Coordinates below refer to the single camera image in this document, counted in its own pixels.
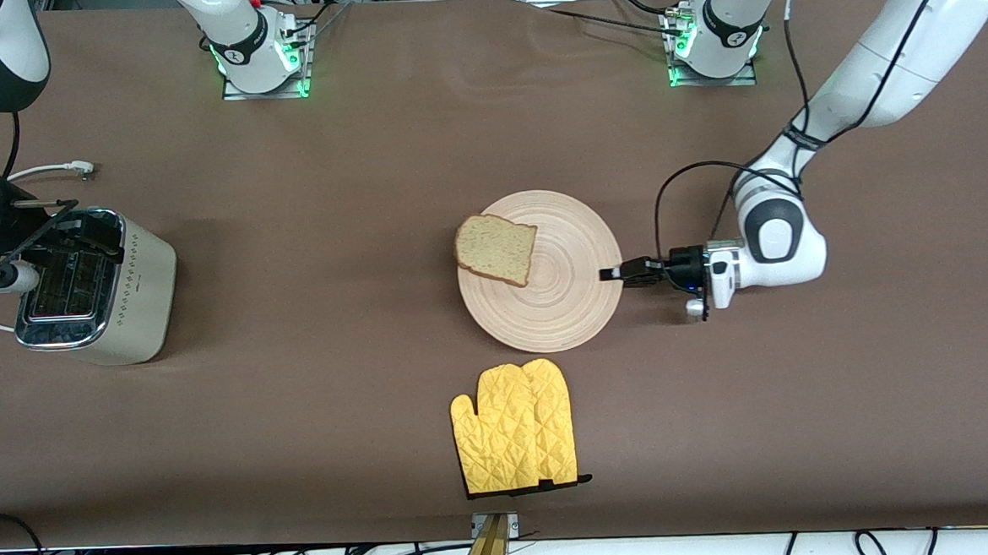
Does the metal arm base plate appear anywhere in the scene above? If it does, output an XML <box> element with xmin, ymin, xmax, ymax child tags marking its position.
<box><xmin>219</xmin><ymin>18</ymin><xmax>317</xmax><ymax>102</ymax></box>
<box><xmin>664</xmin><ymin>3</ymin><xmax>760</xmax><ymax>90</ymax></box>

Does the white toaster power cable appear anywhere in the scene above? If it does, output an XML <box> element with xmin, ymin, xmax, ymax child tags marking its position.
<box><xmin>0</xmin><ymin>160</ymin><xmax>104</xmax><ymax>334</ymax></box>

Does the brown-crusted bread slice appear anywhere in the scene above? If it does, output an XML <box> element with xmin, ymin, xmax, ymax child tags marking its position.
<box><xmin>453</xmin><ymin>211</ymin><xmax>542</xmax><ymax>292</ymax></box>

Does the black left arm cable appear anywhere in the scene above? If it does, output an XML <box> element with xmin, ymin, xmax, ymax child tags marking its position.
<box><xmin>643</xmin><ymin>0</ymin><xmax>988</xmax><ymax>261</ymax></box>

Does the black cable across tabletop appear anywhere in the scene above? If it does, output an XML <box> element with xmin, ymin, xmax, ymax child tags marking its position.
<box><xmin>543</xmin><ymin>0</ymin><xmax>689</xmax><ymax>46</ymax></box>

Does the round light wooden plate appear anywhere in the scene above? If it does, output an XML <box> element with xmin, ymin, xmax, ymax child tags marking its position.
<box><xmin>453</xmin><ymin>186</ymin><xmax>628</xmax><ymax>358</ymax></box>

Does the small metal mounting bracket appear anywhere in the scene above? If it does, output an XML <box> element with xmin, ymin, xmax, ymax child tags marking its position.
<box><xmin>470</xmin><ymin>511</ymin><xmax>521</xmax><ymax>540</ymax></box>

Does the cream and chrome toaster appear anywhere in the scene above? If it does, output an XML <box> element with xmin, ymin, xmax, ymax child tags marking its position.
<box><xmin>7</xmin><ymin>203</ymin><xmax>184</xmax><ymax>372</ymax></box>

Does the yellow quilted oven mitt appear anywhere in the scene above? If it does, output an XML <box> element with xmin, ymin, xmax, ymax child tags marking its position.
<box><xmin>520</xmin><ymin>356</ymin><xmax>594</xmax><ymax>491</ymax></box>
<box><xmin>448</xmin><ymin>362</ymin><xmax>550</xmax><ymax>498</ymax></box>

